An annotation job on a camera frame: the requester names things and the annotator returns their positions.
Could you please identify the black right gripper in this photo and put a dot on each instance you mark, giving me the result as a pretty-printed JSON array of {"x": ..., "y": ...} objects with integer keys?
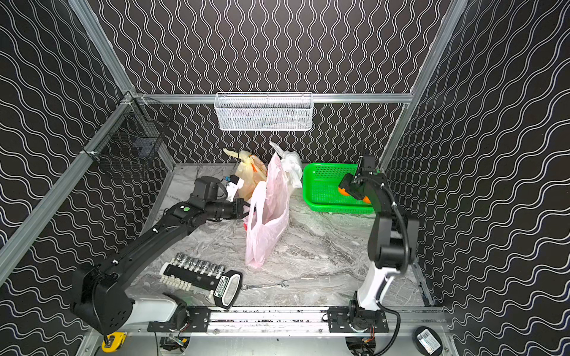
[{"x": 344, "y": 184}]

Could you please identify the white plastic bag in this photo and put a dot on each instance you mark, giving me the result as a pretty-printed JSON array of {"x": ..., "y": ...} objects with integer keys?
[{"x": 291, "y": 164}]

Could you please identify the aluminium corner post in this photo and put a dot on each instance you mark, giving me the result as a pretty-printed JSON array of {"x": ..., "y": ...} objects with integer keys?
[{"x": 440, "y": 42}]

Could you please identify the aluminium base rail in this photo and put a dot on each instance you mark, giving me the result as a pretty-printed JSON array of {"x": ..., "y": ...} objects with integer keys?
[{"x": 294, "y": 322}]

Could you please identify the black wire basket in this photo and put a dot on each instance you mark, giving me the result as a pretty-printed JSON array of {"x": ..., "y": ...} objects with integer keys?
[{"x": 133, "y": 143}]

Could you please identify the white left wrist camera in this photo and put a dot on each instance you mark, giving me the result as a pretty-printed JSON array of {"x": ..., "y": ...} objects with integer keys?
[{"x": 233, "y": 185}]

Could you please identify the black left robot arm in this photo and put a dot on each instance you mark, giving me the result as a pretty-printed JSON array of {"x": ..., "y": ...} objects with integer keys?
[{"x": 98, "y": 293}]

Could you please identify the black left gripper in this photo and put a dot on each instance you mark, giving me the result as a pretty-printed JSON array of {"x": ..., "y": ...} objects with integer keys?
[{"x": 240, "y": 208}]

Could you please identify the black round puck device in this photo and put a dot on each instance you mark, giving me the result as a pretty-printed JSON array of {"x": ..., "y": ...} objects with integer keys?
[{"x": 427, "y": 341}]

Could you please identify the yellow plastic bag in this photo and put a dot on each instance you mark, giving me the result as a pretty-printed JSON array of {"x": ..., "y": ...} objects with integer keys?
[{"x": 250, "y": 169}]

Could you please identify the green plastic basket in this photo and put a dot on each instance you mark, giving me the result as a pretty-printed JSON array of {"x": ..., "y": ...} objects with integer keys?
[{"x": 320, "y": 189}]

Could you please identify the steel combination wrench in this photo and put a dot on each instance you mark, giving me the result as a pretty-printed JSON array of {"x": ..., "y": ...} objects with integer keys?
[{"x": 282, "y": 284}]

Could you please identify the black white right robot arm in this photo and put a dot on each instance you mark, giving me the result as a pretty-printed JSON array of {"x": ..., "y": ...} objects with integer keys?
[{"x": 389, "y": 253}]

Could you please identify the pink plastic bag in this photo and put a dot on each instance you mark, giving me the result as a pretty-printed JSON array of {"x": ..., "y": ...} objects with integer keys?
[{"x": 268, "y": 215}]

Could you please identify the yellow tape measure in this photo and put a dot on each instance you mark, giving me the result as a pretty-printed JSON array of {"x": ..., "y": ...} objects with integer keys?
[{"x": 113, "y": 342}]

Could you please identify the socket set holder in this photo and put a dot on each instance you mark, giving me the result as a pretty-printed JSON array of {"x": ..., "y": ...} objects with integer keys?
[{"x": 184, "y": 272}]

